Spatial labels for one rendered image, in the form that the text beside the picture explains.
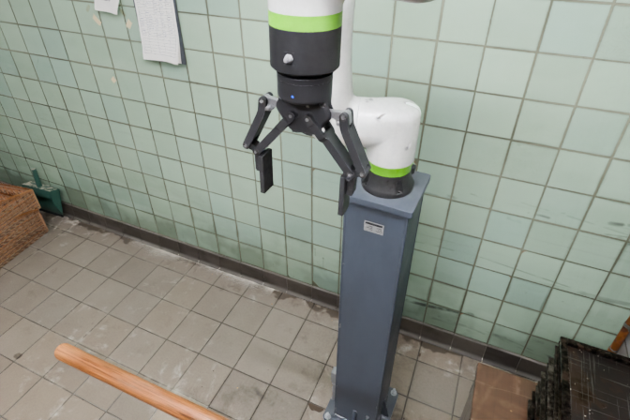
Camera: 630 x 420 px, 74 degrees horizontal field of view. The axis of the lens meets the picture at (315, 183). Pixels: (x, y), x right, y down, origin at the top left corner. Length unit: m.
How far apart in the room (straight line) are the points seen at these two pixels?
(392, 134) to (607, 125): 0.78
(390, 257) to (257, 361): 1.18
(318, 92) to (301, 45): 0.07
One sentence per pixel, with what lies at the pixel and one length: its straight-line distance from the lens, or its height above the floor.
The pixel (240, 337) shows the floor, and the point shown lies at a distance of 2.34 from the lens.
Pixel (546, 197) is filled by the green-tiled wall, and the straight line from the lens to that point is 1.75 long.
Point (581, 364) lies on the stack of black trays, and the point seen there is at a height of 0.90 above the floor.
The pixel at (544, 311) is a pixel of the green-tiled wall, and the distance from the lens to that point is 2.11.
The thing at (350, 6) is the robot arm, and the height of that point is 1.68.
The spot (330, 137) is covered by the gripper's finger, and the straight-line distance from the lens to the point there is 0.60.
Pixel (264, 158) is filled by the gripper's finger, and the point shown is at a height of 1.54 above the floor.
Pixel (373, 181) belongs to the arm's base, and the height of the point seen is 1.24.
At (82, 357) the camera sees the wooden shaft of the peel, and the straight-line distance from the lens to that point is 0.91.
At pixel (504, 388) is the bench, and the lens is 1.61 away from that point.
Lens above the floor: 1.87
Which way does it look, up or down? 34 degrees down
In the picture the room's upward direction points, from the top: straight up
